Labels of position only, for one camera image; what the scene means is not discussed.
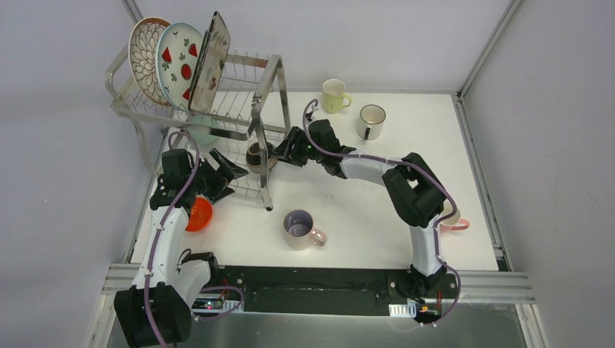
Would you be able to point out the white mug dark rim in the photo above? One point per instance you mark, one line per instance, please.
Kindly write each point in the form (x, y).
(371, 122)

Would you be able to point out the stainless steel dish rack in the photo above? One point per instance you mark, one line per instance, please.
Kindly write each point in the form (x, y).
(251, 105)

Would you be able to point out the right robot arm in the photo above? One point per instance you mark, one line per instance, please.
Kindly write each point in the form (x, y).
(415, 192)

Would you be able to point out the mint green bowl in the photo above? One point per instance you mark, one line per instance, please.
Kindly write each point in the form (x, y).
(203, 139)

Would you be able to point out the square flower pattern plate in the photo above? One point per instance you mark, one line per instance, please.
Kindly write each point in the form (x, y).
(210, 66)

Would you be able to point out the brown patterned small bowl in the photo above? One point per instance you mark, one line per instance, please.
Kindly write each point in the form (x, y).
(253, 157)

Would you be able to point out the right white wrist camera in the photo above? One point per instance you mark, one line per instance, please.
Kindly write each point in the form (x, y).
(310, 115)

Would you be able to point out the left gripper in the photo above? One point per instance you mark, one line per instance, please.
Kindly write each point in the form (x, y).
(217, 173)

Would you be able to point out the aluminium frame rail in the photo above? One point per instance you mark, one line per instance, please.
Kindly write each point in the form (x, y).
(479, 178)

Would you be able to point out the pink iridescent mug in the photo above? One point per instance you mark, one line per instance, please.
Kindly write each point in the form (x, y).
(300, 232)

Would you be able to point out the yellow mug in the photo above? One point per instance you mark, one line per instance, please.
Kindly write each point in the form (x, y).
(334, 98)

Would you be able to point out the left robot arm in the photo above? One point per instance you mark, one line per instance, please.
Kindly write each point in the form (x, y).
(156, 308)

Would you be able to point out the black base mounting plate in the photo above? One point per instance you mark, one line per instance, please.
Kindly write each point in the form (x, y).
(319, 291)

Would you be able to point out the orange plastic bowl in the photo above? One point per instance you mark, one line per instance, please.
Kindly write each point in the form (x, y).
(200, 215)

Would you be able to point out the floral petal brown-rim plate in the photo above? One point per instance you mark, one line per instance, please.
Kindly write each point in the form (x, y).
(142, 48)

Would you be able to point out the watermelon pattern round plate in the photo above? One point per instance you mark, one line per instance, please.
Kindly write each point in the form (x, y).
(176, 58)

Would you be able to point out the pink cup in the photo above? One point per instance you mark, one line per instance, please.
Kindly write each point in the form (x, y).
(453, 223)

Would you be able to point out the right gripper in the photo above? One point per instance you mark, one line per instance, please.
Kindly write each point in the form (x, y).
(296, 135)

